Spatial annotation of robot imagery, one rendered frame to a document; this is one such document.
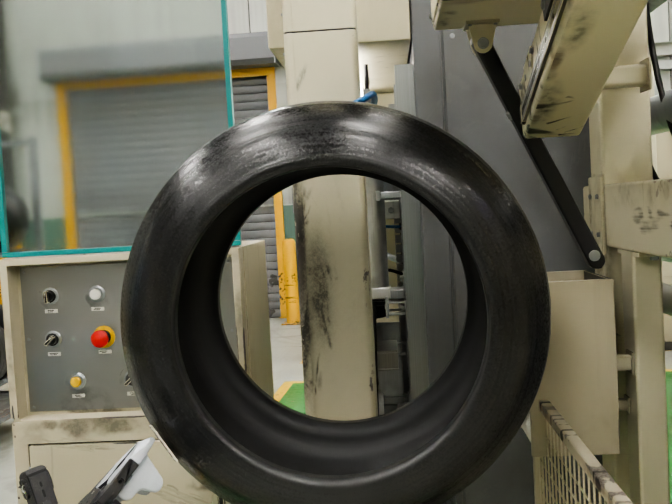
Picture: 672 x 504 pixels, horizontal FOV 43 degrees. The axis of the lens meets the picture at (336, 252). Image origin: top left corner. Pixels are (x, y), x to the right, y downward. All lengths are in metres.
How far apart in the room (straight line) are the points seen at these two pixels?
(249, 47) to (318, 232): 9.04
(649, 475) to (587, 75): 0.70
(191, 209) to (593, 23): 0.56
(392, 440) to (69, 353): 0.92
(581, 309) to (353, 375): 0.41
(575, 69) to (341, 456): 0.71
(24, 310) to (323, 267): 0.84
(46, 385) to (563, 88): 1.37
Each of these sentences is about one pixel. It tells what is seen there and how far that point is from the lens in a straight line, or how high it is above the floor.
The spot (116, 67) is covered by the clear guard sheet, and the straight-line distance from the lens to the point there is 2.02.
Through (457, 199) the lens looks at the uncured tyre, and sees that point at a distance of 1.11.
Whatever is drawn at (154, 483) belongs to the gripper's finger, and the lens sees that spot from 1.18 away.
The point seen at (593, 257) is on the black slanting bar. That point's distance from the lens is 1.50.
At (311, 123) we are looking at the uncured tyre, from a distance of 1.13.
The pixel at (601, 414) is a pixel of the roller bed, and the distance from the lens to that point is 1.54.
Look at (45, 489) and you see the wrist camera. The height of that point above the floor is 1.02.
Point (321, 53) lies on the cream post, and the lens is 1.55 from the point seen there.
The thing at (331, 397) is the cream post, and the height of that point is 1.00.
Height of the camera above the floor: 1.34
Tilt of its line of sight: 3 degrees down
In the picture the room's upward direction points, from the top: 3 degrees counter-clockwise
